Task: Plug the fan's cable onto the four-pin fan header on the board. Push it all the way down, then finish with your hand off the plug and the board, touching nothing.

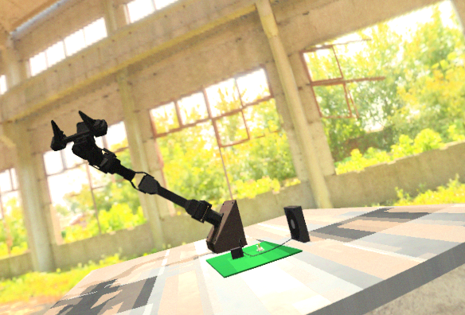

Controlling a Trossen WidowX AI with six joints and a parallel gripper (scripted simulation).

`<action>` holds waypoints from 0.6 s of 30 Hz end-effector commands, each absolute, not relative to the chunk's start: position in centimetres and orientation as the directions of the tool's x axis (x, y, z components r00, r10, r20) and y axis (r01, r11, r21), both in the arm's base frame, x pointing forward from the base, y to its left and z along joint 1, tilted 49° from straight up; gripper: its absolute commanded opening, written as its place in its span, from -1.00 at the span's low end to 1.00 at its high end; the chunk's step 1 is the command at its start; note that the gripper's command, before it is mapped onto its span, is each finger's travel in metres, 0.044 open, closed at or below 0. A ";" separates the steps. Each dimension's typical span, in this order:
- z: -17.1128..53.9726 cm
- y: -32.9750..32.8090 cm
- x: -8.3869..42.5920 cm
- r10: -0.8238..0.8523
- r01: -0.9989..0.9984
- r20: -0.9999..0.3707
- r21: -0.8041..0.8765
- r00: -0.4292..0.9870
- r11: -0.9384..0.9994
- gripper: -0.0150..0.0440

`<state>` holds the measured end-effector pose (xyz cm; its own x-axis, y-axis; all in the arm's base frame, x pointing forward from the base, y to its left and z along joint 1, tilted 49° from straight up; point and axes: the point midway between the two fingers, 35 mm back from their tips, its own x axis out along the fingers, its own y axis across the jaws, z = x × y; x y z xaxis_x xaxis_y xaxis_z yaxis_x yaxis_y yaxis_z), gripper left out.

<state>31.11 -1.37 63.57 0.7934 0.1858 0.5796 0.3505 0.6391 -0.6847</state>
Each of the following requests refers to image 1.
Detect black cable with plug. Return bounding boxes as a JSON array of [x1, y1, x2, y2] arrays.
[[230, 237, 296, 259]]

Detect black square cooling fan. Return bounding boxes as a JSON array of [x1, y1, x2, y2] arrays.
[[284, 206, 311, 243]]

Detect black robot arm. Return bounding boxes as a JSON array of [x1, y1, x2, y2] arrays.
[[72, 144, 224, 227]]

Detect green circuit board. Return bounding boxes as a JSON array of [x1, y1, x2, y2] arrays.
[[205, 241, 303, 278]]

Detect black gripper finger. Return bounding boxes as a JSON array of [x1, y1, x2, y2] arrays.
[[79, 111, 101, 133], [51, 120, 64, 146]]

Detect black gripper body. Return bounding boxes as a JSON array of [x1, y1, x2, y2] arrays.
[[50, 119, 107, 157]]

